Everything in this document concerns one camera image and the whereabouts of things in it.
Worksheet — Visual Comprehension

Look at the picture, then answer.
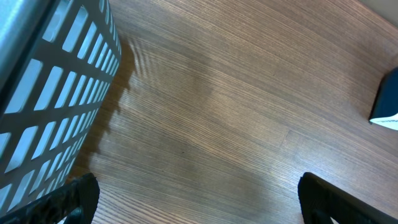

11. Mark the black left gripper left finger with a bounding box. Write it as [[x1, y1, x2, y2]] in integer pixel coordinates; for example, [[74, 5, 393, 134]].
[[1, 173, 100, 224]]

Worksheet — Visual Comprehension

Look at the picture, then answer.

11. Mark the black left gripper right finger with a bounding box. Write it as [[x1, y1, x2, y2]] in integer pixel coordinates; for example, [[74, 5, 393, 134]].
[[298, 172, 397, 224]]

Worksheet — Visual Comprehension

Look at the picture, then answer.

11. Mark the white barcode scanner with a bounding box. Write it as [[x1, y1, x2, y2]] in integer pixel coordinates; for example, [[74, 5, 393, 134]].
[[369, 67, 397, 131]]

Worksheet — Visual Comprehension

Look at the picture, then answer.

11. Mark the grey plastic basket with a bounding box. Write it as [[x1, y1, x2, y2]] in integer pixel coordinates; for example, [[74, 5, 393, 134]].
[[1, 0, 121, 215]]

